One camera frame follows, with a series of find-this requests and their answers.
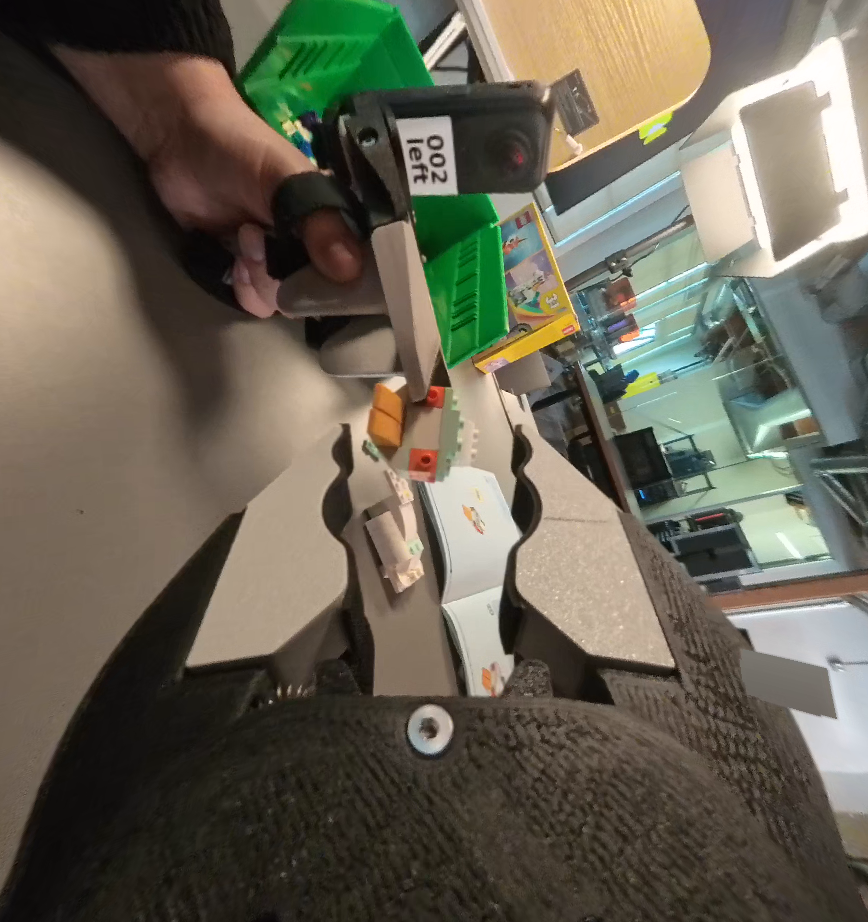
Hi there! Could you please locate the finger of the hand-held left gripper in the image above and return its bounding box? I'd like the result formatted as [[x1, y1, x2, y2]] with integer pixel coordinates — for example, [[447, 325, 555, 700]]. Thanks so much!
[[371, 218, 447, 406]]

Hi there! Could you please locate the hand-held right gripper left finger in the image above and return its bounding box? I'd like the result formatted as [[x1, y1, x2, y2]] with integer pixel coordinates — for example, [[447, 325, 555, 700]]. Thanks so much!
[[185, 424, 375, 695]]

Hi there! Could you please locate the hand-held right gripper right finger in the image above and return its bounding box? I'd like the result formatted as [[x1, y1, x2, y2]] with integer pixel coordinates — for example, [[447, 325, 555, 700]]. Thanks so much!
[[501, 424, 677, 672]]

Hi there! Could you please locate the green plastic bin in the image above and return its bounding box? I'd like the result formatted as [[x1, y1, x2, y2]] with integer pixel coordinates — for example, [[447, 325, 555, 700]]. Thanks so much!
[[234, 0, 512, 370]]

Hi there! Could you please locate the colourful lego brick model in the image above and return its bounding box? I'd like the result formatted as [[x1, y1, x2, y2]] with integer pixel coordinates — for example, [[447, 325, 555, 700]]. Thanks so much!
[[366, 380, 479, 484]]

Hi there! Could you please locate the yellow lego box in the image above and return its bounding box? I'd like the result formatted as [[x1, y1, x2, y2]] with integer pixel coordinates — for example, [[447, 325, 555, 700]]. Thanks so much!
[[472, 204, 580, 376]]

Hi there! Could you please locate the lego instruction booklet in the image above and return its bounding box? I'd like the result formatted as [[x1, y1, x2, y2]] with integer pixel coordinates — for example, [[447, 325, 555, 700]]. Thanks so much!
[[416, 465, 523, 698]]

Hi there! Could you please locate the person's left hand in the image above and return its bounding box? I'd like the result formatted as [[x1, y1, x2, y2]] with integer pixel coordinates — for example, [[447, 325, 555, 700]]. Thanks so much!
[[52, 43, 367, 319]]

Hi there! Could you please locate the small black plate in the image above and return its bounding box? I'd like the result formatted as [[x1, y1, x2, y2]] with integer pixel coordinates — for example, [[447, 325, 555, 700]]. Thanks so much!
[[551, 68, 602, 135]]

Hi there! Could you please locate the wooden board with rounded corners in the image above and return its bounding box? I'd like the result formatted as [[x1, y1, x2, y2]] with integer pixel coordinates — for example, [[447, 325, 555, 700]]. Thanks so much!
[[477, 0, 713, 174]]

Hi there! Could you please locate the black light stand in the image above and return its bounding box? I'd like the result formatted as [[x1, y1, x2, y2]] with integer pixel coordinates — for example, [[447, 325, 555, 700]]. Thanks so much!
[[549, 212, 697, 278]]

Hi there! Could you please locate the white softbox light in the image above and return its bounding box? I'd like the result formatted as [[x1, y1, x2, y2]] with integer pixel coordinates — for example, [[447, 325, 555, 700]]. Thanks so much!
[[677, 37, 868, 280]]

